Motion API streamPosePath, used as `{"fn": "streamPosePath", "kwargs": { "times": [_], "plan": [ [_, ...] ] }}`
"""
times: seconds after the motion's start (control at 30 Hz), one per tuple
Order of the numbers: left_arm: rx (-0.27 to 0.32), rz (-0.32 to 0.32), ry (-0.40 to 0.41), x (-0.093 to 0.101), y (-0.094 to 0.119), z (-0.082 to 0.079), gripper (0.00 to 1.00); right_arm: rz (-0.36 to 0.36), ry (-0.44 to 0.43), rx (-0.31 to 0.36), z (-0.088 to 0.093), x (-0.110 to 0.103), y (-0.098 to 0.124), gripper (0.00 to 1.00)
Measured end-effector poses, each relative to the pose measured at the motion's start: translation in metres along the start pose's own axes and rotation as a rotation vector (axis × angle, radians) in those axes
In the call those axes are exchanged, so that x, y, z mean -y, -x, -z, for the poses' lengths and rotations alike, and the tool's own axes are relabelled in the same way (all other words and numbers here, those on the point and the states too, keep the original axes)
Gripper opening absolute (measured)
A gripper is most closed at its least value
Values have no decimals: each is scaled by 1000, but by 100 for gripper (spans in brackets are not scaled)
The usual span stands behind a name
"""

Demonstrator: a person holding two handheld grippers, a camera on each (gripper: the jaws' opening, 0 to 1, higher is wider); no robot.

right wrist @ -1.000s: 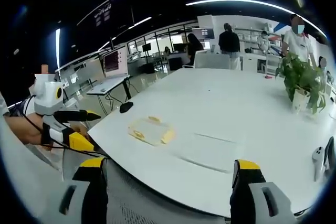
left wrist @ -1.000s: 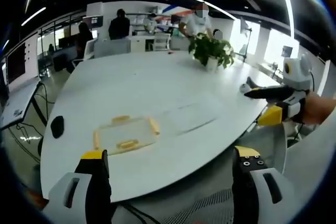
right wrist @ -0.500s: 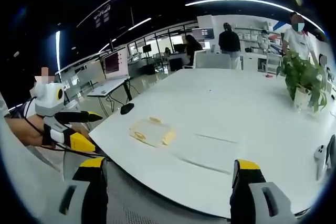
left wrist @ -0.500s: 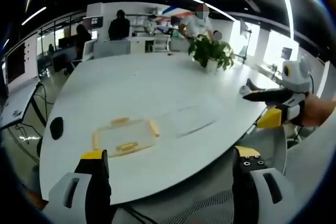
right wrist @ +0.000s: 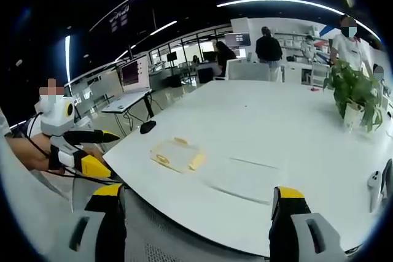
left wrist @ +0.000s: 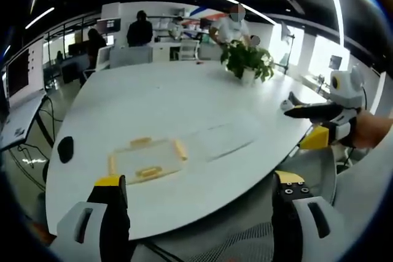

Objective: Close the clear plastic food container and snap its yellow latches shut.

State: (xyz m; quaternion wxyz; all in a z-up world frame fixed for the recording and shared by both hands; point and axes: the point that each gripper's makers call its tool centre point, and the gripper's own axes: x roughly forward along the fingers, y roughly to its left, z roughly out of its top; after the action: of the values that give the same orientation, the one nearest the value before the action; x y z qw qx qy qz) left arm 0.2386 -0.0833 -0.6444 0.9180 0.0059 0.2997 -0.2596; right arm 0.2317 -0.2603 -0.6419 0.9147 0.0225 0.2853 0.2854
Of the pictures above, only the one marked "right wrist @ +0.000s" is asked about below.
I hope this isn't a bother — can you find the white framed display screen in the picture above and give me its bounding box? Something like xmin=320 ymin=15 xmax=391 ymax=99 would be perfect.
xmin=120 ymin=55 xmax=152 ymax=93

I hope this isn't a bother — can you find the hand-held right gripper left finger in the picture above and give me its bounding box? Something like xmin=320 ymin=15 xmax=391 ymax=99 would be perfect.
xmin=68 ymin=183 xmax=127 ymax=262

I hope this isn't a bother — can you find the person's white shirt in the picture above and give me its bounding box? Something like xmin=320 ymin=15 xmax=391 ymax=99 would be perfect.
xmin=0 ymin=107 xmax=76 ymax=262

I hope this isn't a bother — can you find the green potted plant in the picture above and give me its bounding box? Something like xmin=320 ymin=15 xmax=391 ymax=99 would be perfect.
xmin=323 ymin=59 xmax=385 ymax=134

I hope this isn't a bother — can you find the small black device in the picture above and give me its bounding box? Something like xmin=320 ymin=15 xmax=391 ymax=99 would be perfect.
xmin=139 ymin=120 xmax=157 ymax=135

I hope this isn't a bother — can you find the white office chair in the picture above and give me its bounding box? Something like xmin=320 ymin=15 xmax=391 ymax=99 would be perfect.
xmin=226 ymin=58 xmax=271 ymax=82

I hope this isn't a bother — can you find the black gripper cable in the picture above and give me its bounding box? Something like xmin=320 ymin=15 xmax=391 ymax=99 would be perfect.
xmin=26 ymin=113 xmax=113 ymax=185

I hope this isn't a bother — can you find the dark hanging sign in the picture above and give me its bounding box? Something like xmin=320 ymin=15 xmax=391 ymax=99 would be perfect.
xmin=88 ymin=0 xmax=152 ymax=33

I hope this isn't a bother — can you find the dark wall monitor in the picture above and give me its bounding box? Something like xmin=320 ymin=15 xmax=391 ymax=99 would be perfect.
xmin=224 ymin=32 xmax=252 ymax=49

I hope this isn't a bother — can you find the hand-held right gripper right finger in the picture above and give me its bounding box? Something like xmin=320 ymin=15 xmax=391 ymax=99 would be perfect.
xmin=268 ymin=185 xmax=348 ymax=262

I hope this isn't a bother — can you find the white side desk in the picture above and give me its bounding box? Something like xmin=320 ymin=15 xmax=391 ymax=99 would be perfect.
xmin=101 ymin=88 xmax=153 ymax=114

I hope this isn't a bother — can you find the long ceiling light strip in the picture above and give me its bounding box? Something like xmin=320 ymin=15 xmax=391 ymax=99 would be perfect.
xmin=216 ymin=0 xmax=340 ymax=15

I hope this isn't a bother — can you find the black box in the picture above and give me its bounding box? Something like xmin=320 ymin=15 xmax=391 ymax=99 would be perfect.
xmin=197 ymin=67 xmax=214 ymax=85

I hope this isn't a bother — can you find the white mesh chair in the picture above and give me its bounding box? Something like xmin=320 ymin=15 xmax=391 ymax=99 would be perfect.
xmin=72 ymin=179 xmax=273 ymax=262

